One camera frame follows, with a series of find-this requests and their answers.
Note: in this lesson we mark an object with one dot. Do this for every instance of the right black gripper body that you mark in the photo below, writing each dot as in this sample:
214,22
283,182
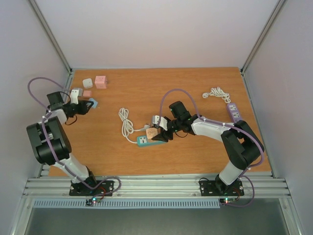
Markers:
168,135

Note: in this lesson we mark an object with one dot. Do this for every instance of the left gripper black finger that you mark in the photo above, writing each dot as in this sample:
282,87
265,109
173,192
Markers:
86,102
86,108

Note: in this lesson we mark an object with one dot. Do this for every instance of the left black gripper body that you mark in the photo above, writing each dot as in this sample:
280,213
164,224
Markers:
78,111

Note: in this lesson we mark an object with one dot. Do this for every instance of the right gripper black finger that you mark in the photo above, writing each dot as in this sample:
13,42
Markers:
164,137
169,122

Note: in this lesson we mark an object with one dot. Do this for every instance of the small pink plug adapter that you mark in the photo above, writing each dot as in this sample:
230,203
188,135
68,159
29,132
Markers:
87,93

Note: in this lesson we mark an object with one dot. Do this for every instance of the small blue plug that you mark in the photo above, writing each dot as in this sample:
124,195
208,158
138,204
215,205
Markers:
95,103

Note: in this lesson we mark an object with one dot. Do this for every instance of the teal power strip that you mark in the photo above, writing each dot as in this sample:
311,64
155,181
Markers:
142,141

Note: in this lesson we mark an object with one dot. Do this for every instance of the white plug adapter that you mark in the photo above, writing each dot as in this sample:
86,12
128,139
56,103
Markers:
87,83

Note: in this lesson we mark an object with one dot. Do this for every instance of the large pink cube plug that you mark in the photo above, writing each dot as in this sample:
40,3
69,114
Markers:
101,82

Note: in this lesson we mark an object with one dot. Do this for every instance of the purple power strip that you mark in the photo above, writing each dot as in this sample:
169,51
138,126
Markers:
233,112

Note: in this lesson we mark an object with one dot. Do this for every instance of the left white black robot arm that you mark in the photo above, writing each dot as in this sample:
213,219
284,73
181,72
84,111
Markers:
51,145

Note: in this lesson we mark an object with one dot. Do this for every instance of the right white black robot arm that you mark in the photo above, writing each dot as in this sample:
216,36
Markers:
240,142

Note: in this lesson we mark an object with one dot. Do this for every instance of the wooden cube plug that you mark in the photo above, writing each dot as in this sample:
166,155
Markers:
150,133

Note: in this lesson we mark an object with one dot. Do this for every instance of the left small circuit board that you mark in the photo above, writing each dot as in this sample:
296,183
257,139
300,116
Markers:
93,201

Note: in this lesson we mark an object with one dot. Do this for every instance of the small circuit board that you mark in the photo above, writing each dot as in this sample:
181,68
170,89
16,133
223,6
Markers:
228,200
93,201

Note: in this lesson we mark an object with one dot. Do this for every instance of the right small circuit board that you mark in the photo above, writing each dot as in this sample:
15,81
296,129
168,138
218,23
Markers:
228,200

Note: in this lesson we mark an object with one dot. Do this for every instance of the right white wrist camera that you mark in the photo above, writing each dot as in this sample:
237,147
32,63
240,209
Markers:
160,122

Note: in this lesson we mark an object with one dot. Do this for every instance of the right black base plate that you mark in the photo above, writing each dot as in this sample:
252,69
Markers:
208,188

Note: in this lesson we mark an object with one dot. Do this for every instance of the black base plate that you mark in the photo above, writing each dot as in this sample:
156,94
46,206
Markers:
105,188
208,188

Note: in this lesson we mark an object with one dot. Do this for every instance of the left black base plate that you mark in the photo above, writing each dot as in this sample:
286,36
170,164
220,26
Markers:
105,188

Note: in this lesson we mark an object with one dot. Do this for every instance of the aluminium front rail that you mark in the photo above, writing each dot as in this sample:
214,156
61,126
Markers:
136,187

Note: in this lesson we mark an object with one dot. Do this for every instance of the blue slotted cable duct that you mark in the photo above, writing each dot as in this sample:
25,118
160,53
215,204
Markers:
128,204

